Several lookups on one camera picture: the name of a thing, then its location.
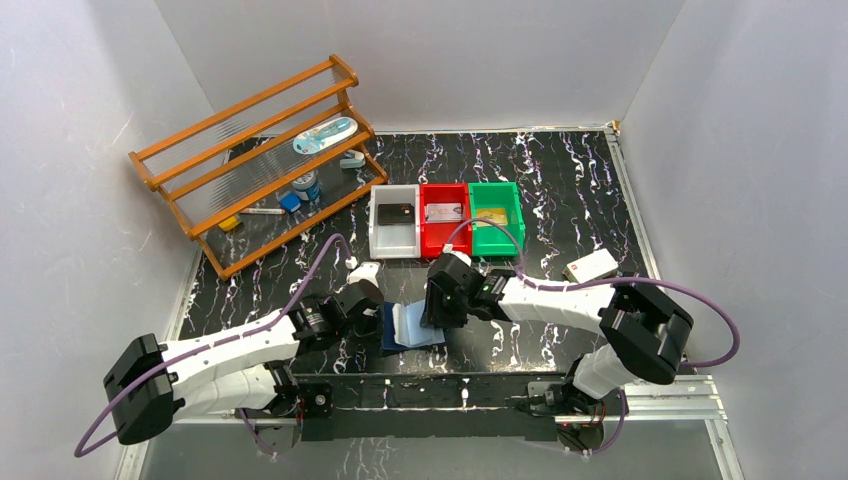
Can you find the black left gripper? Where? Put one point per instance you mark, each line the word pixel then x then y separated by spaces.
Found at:
pixel 369 319

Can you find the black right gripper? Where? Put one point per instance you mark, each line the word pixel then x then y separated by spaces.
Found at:
pixel 433 312

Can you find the blue card holder wallet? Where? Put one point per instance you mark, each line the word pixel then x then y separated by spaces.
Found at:
pixel 403 329

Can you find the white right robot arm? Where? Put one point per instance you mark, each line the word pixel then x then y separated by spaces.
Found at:
pixel 645 330

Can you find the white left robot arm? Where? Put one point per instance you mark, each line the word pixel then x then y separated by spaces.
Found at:
pixel 153 384

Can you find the white VIP card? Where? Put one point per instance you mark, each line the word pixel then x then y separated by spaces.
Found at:
pixel 444 212

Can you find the gold credit card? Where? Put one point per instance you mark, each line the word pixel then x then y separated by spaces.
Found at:
pixel 497 215

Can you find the red plastic bin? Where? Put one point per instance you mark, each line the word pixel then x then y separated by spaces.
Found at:
pixel 433 236

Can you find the green plastic bin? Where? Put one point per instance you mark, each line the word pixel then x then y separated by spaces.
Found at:
pixel 487 240

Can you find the white plastic bin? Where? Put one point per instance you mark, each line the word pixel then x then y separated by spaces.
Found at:
pixel 397 241

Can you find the small blue box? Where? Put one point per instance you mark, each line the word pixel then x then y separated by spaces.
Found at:
pixel 290 203

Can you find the white box with red logo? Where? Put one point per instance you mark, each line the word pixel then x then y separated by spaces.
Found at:
pixel 597 265

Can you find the white marker pen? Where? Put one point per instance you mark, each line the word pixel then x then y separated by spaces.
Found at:
pixel 263 211

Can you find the yellow small block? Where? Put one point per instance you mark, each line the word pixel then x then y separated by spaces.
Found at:
pixel 229 224

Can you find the pale green tape dispenser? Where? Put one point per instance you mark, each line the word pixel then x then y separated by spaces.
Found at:
pixel 352 159

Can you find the orange wooden shelf rack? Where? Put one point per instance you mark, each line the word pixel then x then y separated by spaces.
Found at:
pixel 242 157

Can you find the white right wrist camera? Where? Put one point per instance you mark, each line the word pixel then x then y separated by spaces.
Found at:
pixel 448 249

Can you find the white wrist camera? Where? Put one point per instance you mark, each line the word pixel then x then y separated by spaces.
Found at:
pixel 448 249
pixel 362 271

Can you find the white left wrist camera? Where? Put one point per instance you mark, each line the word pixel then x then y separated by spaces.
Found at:
pixel 362 271

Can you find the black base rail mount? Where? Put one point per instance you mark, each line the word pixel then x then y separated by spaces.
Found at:
pixel 453 406

